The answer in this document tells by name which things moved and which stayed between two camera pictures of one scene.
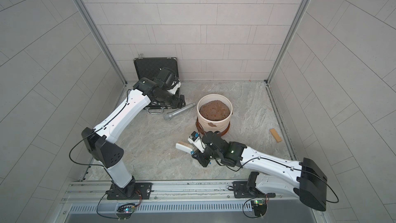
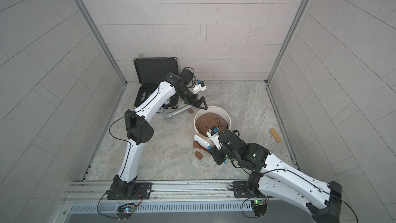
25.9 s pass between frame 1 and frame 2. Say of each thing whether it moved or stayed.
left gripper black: moved
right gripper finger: moved
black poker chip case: stayed
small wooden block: stayed
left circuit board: stayed
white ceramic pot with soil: moved
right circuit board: stayed
